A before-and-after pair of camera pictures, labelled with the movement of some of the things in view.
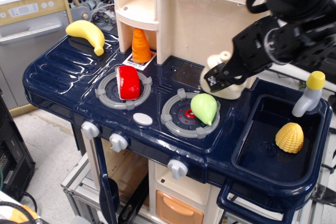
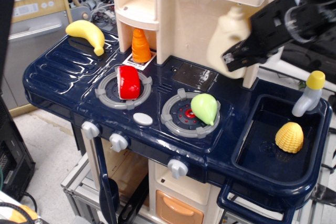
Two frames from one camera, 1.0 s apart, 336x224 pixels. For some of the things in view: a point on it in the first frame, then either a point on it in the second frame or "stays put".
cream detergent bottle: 232,92 -> 228,31
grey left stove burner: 107,91 stays put
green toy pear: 204,106 stays put
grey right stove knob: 178,168 stays put
